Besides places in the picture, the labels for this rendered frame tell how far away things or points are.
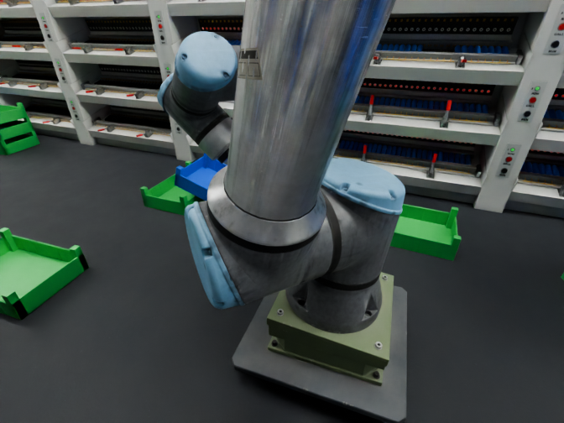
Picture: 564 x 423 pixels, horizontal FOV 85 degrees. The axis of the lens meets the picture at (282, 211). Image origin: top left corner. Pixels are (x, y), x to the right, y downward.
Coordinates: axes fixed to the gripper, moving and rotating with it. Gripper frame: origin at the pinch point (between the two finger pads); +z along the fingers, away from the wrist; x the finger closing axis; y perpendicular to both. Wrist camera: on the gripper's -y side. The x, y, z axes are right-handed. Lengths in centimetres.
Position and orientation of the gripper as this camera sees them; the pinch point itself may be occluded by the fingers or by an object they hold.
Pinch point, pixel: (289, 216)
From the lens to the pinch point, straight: 71.7
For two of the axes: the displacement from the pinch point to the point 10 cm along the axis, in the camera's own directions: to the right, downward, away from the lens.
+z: 6.7, 7.2, 1.9
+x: 6.8, -6.9, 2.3
